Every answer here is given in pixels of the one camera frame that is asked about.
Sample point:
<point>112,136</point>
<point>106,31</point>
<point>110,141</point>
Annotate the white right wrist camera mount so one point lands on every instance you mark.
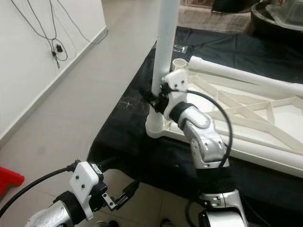
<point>176,82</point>

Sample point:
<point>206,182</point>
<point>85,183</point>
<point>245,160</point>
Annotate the black power adapter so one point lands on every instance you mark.
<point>59,48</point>

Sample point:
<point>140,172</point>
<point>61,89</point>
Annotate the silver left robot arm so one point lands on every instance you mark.
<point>47,220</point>

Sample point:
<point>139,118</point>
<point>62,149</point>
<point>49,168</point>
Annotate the white plastic children table top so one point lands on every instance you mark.
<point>155,131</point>

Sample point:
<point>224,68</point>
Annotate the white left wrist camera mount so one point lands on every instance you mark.
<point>85,182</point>

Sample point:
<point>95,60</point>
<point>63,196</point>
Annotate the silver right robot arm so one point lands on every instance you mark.
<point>206,137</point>

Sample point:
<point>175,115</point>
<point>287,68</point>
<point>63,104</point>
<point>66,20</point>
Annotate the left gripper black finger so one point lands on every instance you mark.
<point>130,191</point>

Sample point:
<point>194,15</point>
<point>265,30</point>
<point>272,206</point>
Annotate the red plastic stool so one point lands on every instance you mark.
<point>9,179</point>

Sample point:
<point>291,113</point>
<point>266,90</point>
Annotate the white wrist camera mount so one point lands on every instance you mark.
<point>85,182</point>
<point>176,82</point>

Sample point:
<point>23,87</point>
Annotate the black bowl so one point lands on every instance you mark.
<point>270,30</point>

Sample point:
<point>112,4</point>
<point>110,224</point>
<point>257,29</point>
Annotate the black bag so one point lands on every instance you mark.
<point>232,5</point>

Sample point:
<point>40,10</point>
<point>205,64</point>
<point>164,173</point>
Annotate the speckled stone ledge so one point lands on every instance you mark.
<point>213,21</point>

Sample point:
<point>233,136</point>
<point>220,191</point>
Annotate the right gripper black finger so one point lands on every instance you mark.
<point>150,97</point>

